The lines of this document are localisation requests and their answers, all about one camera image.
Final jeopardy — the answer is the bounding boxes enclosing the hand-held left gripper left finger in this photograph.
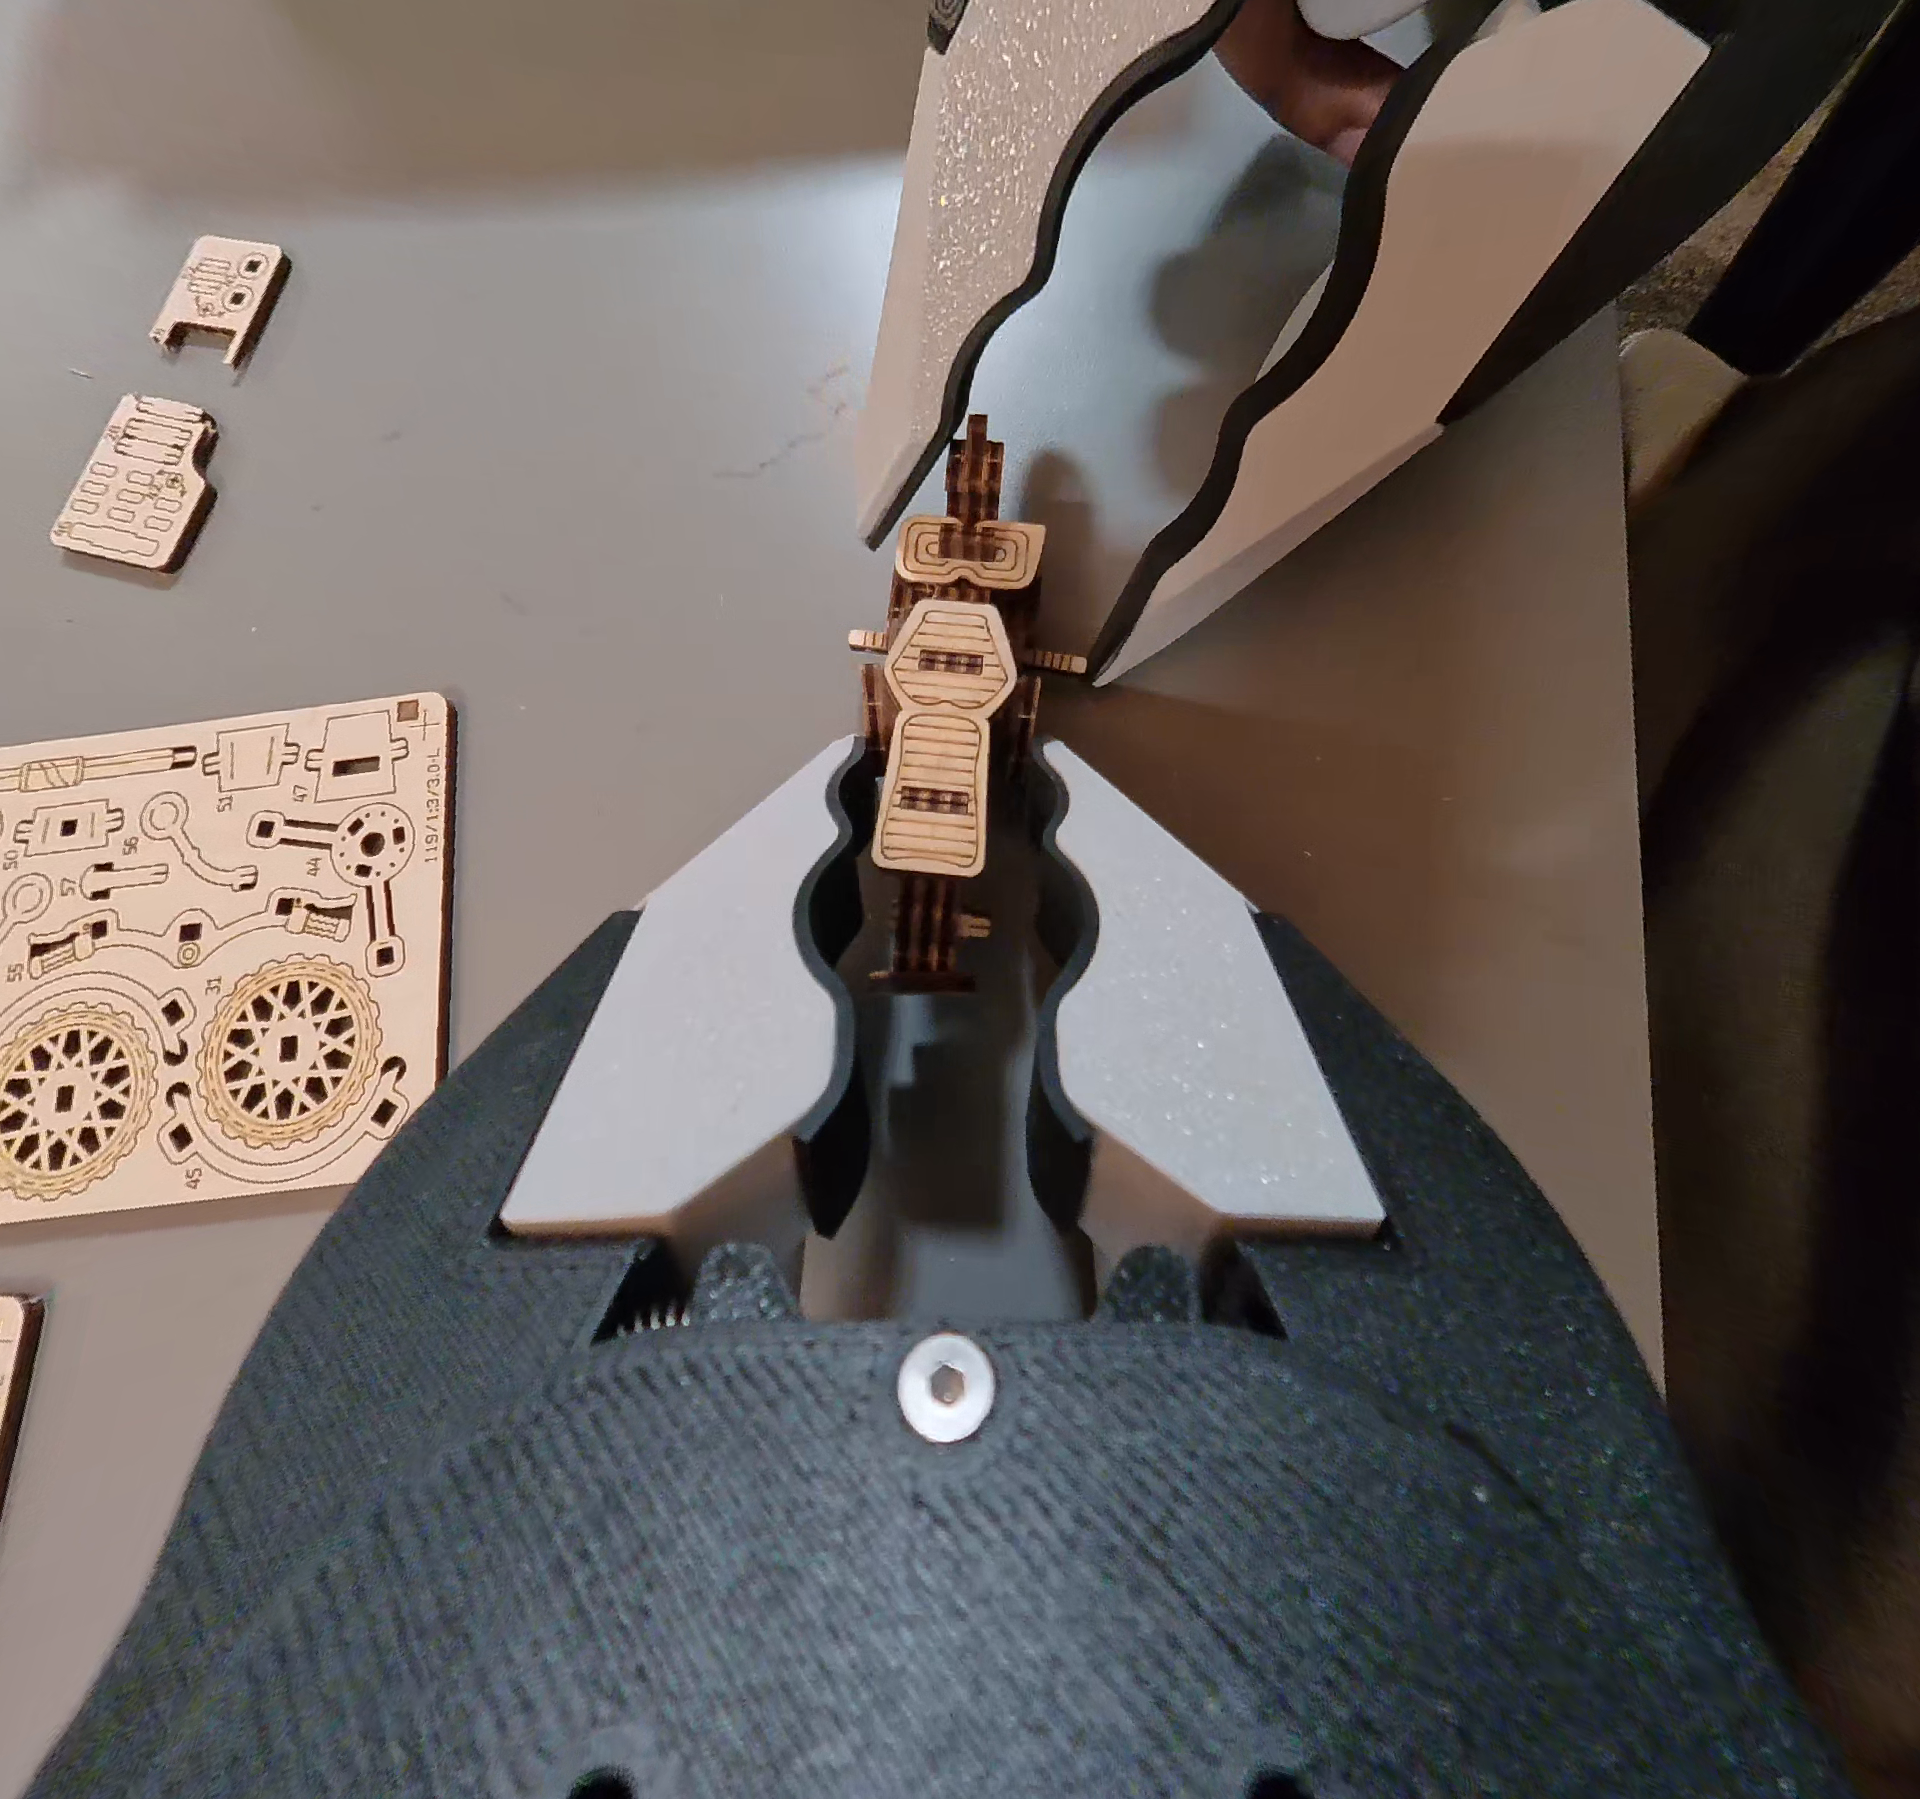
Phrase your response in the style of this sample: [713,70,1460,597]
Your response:
[497,734,873,1307]

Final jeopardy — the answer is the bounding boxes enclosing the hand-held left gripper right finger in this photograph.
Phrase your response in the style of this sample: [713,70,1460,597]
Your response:
[1029,736,1387,1270]

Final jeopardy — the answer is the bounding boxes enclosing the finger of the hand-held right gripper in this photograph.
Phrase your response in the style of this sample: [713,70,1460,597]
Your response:
[1092,0,1713,691]
[856,0,1299,551]

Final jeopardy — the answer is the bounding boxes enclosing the wooden puzzle model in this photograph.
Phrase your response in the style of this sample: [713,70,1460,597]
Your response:
[847,411,1089,992]

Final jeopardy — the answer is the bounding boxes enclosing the grey desk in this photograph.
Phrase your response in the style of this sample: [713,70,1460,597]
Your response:
[0,0,1666,1799]

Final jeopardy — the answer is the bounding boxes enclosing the person's right hand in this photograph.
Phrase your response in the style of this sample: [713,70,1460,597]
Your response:
[1217,0,1417,167]

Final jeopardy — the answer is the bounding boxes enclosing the wooden puzzle sheet notched corner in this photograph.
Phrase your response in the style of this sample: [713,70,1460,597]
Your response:
[0,691,455,1225]

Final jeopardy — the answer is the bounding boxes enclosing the person's beige shoe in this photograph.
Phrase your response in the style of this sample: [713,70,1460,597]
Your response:
[1618,328,1740,505]

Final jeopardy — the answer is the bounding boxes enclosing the person's olive clothing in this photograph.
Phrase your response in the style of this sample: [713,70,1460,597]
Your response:
[1618,252,1920,1799]

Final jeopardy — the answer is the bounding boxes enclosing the wooden puzzle sheet with gears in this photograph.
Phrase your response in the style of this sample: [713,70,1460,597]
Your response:
[0,1289,47,1517]

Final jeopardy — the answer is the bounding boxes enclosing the small wooden puzzle piece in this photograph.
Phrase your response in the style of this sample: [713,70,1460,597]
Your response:
[51,393,217,572]

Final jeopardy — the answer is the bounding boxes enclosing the tiny wooden puzzle piece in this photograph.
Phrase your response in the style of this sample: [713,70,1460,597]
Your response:
[150,236,293,363]

